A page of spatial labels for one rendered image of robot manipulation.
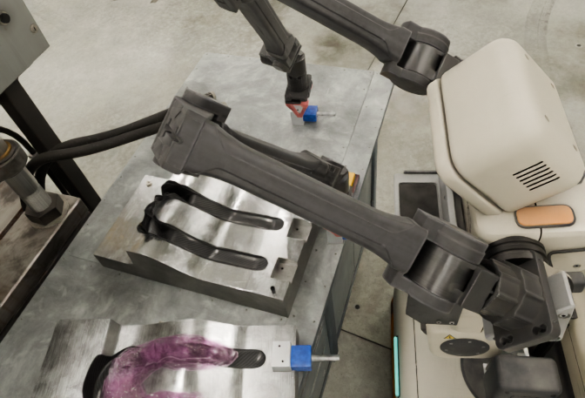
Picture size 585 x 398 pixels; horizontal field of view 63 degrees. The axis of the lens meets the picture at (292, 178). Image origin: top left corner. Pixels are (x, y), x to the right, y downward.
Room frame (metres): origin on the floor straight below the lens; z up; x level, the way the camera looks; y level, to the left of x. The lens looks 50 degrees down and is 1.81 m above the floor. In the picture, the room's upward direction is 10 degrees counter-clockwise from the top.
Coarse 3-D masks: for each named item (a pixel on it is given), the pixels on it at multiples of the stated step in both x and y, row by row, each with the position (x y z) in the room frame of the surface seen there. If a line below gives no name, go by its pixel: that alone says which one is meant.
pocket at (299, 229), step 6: (294, 222) 0.66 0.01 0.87; (300, 222) 0.65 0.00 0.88; (306, 222) 0.65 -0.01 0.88; (294, 228) 0.65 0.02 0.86; (300, 228) 0.65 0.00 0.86; (306, 228) 0.64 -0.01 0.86; (288, 234) 0.62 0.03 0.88; (294, 234) 0.63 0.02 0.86; (300, 234) 0.63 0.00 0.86; (306, 234) 0.62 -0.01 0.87
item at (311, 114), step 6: (300, 108) 1.07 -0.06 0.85; (306, 108) 1.08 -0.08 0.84; (312, 108) 1.08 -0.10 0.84; (294, 114) 1.06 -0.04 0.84; (306, 114) 1.06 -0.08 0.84; (312, 114) 1.05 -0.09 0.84; (318, 114) 1.06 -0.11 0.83; (324, 114) 1.06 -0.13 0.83; (330, 114) 1.05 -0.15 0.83; (294, 120) 1.06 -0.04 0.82; (300, 120) 1.06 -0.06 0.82; (306, 120) 1.06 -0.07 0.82; (312, 120) 1.05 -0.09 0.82
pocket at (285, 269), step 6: (282, 258) 0.56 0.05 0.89; (276, 264) 0.55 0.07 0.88; (282, 264) 0.56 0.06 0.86; (288, 264) 0.55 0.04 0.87; (294, 264) 0.55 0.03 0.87; (276, 270) 0.54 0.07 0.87; (282, 270) 0.54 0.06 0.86; (288, 270) 0.54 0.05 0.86; (294, 270) 0.53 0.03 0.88; (270, 276) 0.52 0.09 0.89; (276, 276) 0.53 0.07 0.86; (282, 276) 0.53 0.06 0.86; (288, 276) 0.53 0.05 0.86
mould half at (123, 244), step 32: (160, 192) 0.84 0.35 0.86; (224, 192) 0.77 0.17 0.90; (128, 224) 0.75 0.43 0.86; (192, 224) 0.68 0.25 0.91; (224, 224) 0.68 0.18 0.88; (288, 224) 0.65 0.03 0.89; (96, 256) 0.68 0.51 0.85; (128, 256) 0.66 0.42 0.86; (160, 256) 0.60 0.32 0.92; (192, 256) 0.60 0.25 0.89; (288, 256) 0.56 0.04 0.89; (192, 288) 0.56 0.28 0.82; (224, 288) 0.52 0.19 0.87; (256, 288) 0.50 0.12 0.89; (288, 288) 0.49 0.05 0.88
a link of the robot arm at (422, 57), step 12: (408, 48) 0.71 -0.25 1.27; (420, 48) 0.70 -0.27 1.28; (432, 48) 0.70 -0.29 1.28; (408, 60) 0.69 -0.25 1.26; (420, 60) 0.68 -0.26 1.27; (432, 60) 0.68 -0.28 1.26; (444, 60) 0.68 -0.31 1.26; (456, 60) 0.68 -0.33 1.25; (420, 72) 0.66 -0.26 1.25; (432, 72) 0.67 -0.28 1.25; (444, 72) 0.66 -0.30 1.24
